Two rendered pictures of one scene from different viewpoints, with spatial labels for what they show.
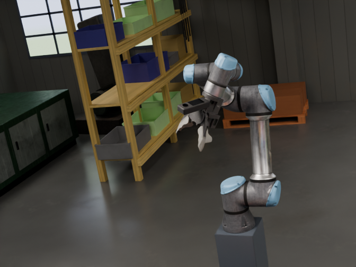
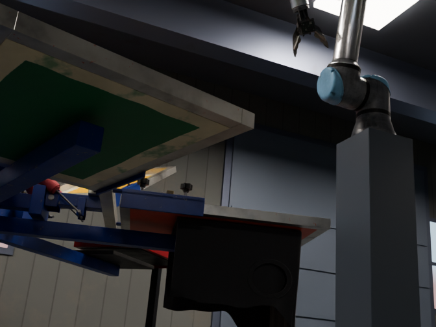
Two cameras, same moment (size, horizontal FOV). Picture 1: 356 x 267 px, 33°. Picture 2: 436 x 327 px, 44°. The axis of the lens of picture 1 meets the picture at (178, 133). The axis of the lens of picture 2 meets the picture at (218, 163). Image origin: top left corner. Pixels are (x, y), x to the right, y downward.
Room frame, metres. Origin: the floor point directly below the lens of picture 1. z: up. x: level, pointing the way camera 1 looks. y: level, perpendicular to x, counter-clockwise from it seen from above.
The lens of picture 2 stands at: (3.26, -1.82, 0.46)
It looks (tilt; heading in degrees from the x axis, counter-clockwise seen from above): 20 degrees up; 133
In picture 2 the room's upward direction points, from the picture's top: 5 degrees clockwise
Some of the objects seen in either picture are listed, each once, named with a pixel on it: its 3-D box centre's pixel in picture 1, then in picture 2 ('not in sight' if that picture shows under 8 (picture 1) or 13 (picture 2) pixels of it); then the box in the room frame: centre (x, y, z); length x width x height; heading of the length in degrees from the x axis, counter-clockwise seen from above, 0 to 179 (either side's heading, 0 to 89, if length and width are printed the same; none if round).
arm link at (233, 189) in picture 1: (235, 192); (371, 97); (2.45, -0.21, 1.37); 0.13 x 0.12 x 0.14; 67
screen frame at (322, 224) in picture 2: not in sight; (216, 228); (1.73, -0.18, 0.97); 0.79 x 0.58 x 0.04; 50
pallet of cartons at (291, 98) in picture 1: (265, 104); not in sight; (7.73, -1.24, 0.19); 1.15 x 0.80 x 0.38; 65
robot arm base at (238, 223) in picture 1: (237, 215); (373, 128); (2.46, -0.21, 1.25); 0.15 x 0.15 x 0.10
